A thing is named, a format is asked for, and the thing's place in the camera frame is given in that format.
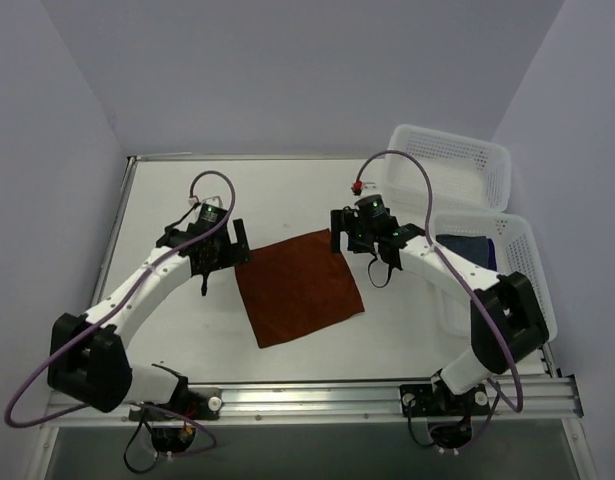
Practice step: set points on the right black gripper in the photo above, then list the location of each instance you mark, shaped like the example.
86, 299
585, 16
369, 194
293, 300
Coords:
341, 232

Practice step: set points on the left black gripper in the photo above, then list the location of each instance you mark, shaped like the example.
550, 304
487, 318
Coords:
234, 251

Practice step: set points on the orange brown towel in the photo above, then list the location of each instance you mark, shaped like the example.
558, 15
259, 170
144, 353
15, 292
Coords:
296, 287

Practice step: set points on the blue denim towel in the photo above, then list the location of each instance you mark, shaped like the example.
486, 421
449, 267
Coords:
474, 249

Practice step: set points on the purple towel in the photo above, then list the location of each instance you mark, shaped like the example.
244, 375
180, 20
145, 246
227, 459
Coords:
492, 259

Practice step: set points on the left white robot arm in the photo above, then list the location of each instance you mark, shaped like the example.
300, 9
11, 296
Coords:
92, 365

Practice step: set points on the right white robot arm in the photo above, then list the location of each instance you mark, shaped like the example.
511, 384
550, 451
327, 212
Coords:
506, 320

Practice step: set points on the white source basket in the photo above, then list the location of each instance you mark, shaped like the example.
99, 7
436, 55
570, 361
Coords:
465, 173

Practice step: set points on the white stacking basket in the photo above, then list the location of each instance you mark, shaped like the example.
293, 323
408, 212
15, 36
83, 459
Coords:
517, 254

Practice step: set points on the aluminium mounting rail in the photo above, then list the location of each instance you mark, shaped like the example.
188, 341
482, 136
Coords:
375, 401

